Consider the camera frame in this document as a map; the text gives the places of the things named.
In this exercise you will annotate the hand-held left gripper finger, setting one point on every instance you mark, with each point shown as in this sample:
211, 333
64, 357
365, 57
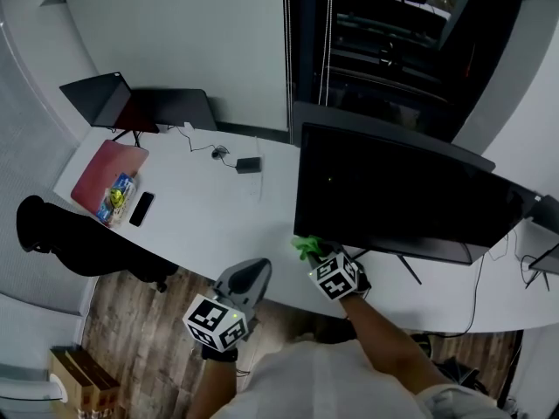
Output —
262, 290
222, 282

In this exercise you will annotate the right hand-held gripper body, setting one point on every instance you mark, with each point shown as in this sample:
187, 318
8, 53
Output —
334, 277

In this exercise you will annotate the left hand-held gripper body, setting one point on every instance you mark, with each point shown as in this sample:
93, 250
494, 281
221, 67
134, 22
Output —
209, 319

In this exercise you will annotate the green cloth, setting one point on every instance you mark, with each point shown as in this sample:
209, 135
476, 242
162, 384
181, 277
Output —
308, 245

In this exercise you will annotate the large black monitor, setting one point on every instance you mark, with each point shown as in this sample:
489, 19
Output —
393, 190

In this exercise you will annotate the person's right forearm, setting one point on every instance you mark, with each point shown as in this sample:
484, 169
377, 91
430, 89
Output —
384, 343

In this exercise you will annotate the person's left forearm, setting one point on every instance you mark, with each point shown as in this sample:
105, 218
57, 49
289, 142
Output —
214, 386

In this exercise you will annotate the wide dark grey monitor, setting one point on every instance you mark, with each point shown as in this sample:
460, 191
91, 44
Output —
371, 129

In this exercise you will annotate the small black monitor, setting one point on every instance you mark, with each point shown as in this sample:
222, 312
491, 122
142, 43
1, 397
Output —
98, 98
548, 260

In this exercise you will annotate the black wristband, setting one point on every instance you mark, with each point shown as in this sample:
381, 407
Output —
218, 354

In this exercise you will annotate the black smartphone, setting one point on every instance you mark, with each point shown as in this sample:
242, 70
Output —
142, 208

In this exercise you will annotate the person's white shirt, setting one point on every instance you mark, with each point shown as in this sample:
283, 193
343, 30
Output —
314, 386

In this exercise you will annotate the black green sneaker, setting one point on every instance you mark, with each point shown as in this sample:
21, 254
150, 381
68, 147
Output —
421, 345

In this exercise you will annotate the black power adapter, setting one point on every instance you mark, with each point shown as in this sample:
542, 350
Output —
249, 164

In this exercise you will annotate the yellow wrapped ornament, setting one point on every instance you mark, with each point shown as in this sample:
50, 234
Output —
115, 197

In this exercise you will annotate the black office chair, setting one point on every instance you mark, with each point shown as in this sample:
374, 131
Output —
87, 251

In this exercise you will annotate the cardboard box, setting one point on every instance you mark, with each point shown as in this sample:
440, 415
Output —
83, 378

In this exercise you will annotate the blue packet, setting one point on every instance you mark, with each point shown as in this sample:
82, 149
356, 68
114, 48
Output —
124, 181

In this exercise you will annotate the red laptop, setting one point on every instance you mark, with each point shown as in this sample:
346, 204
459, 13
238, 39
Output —
109, 173

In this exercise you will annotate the grey bag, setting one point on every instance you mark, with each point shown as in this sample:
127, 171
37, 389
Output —
458, 375

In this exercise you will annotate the small white plug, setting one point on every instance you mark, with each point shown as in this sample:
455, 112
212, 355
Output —
188, 125

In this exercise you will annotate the dark window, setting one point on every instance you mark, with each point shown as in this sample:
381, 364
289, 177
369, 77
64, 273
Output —
393, 37

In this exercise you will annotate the white roller blind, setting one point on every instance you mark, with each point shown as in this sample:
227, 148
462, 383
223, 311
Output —
174, 37

